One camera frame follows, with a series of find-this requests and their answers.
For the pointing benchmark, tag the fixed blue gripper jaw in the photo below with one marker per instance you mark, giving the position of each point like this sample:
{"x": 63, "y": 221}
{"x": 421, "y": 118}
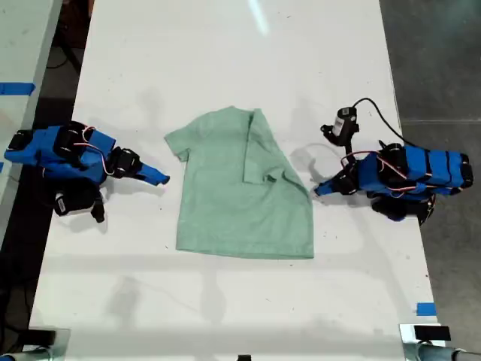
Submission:
{"x": 154, "y": 172}
{"x": 330, "y": 183}

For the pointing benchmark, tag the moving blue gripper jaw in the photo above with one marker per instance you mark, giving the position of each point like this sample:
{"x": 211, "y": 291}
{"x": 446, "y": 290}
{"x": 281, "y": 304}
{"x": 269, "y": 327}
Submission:
{"x": 148, "y": 180}
{"x": 328, "y": 189}

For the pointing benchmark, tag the pale green T-shirt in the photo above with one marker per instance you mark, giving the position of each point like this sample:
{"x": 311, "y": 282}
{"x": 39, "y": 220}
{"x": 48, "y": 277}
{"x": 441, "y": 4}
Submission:
{"x": 244, "y": 210}

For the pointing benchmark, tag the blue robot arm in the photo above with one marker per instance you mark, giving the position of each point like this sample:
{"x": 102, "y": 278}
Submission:
{"x": 56, "y": 150}
{"x": 424, "y": 169}

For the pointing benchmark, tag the long blue tape strip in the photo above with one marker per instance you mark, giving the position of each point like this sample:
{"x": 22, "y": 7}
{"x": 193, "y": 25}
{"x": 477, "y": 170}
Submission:
{"x": 17, "y": 88}

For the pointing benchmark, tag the short blue tape strip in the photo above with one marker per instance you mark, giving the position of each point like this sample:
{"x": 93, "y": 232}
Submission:
{"x": 426, "y": 309}

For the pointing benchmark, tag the small black box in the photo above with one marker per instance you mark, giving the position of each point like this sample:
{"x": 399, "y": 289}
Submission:
{"x": 431, "y": 332}
{"x": 41, "y": 336}

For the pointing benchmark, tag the small black clip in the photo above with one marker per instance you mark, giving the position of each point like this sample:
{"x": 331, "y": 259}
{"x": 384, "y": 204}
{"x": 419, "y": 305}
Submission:
{"x": 244, "y": 357}

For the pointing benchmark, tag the grey pipe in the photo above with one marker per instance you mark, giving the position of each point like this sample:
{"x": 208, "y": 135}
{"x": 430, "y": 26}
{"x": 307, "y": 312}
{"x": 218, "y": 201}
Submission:
{"x": 26, "y": 355}
{"x": 436, "y": 353}

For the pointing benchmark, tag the short black camera stalk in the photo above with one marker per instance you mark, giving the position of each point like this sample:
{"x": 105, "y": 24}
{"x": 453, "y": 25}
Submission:
{"x": 349, "y": 146}
{"x": 98, "y": 208}

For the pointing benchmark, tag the black grey camera box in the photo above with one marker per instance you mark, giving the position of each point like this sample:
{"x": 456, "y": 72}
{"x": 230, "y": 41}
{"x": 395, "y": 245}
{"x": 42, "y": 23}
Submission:
{"x": 342, "y": 124}

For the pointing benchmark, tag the black camera box white label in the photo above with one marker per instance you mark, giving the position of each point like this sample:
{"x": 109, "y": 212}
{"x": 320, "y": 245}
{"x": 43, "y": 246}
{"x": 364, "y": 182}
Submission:
{"x": 73, "y": 202}

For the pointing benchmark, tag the shiny metal bracket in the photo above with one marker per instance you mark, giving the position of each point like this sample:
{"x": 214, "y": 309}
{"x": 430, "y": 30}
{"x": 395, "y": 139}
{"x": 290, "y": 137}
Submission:
{"x": 405, "y": 332}
{"x": 63, "y": 340}

